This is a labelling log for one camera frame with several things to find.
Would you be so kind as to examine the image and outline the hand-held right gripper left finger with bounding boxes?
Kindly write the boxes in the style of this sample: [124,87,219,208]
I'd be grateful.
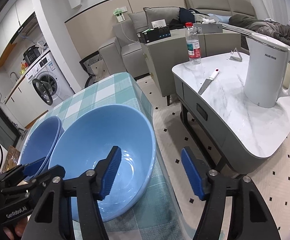
[21,145,122,240]

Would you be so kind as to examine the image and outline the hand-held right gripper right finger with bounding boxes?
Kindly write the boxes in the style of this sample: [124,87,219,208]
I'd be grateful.
[181,147,282,240]

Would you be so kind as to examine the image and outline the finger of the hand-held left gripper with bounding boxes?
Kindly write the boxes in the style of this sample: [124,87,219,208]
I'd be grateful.
[0,165,66,200]
[1,156,47,184]

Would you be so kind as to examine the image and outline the light blue bowl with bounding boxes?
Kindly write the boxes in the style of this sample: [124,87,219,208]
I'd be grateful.
[48,104,157,222]

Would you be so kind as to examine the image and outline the person's left hand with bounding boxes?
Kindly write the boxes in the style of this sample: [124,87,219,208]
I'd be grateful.
[4,217,30,239]

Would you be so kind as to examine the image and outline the white lower kitchen cabinets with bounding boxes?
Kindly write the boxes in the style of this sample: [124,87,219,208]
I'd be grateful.
[5,79,49,128]

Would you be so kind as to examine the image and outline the white kitchen cabinets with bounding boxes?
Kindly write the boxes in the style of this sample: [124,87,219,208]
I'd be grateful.
[5,79,49,128]
[0,0,35,73]

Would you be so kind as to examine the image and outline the marble top coffee table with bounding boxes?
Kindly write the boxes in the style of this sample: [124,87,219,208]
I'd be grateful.
[172,52,290,179]

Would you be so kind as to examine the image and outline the white washing machine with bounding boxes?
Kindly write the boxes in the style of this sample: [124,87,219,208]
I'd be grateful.
[25,50,75,107]

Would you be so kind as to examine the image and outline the beige diamond patterned rug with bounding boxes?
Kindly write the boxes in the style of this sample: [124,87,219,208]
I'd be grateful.
[135,75,290,240]

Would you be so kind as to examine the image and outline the beige diamond print cushion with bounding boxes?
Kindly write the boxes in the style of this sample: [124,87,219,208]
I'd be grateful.
[90,60,108,80]

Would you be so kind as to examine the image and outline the black pressure cooker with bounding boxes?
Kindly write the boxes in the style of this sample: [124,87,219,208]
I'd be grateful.
[23,45,41,64]

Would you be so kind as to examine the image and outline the black white patterned cushion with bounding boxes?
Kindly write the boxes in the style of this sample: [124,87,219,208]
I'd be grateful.
[79,51,103,77]

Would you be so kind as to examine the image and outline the metal phone stand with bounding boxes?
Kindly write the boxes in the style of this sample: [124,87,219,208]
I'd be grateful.
[229,48,243,62]

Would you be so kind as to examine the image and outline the white electric kettle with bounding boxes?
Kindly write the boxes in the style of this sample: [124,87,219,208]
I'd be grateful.
[243,32,290,108]

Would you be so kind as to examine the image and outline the clear water bottle red cap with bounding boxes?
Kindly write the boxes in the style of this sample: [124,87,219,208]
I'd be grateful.
[185,22,201,65]

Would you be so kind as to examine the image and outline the black range hood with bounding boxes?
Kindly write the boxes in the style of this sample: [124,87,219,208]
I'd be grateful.
[10,12,39,45]

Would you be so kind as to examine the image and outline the white upper kitchen cabinets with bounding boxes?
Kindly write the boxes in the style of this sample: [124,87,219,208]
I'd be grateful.
[0,0,35,73]

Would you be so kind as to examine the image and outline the black cardboard box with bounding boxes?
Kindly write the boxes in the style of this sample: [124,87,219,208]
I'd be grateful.
[137,27,171,43]

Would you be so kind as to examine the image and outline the grey tissue box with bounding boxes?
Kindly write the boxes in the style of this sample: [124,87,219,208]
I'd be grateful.
[193,23,223,34]

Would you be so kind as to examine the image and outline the grey sofa cushion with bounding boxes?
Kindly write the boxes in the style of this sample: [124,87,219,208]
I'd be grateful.
[128,11,148,32]
[144,7,180,27]

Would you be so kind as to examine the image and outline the small white box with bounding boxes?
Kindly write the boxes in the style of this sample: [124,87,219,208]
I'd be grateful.
[151,19,166,29]

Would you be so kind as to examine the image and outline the dark clothing pile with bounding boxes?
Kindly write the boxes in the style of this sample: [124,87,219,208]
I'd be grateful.
[170,7,195,29]

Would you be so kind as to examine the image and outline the grey bed blanket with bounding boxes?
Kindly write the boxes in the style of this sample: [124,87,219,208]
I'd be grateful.
[229,14,290,53]

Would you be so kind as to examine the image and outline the grey sofa with cushions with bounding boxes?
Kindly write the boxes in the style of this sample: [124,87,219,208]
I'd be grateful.
[184,0,290,63]

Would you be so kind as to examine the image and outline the white handled knife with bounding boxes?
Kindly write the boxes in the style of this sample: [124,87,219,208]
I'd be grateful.
[198,69,221,95]

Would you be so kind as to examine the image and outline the white wall power strip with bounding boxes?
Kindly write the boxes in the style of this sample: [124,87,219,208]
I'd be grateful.
[113,7,128,22]

